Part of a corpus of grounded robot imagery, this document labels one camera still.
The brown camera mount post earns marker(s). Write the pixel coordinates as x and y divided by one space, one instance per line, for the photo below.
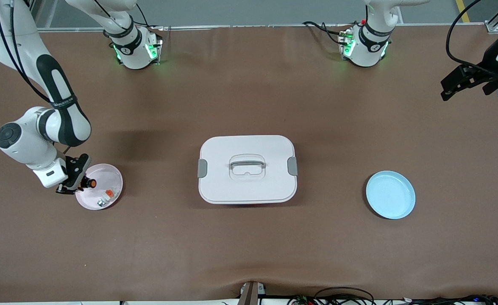
251 294

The silver table edge rail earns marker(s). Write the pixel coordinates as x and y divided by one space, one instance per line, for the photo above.
253 26

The orange black push-button switch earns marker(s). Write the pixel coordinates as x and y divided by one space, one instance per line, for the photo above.
90 183

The white lidded storage box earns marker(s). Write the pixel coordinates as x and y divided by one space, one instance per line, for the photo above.
232 186

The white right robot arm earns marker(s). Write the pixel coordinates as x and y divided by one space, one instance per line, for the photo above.
20 144

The brown table mat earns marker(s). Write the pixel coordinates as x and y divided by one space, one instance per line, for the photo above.
248 84

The small orange white switch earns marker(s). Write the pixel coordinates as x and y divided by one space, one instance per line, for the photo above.
109 194

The light blue round plate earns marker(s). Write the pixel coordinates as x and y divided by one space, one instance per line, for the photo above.
390 195

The pink round plate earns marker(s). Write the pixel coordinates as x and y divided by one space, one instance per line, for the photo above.
104 178

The grey box latch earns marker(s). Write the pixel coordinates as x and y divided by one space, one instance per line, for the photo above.
292 166
202 168

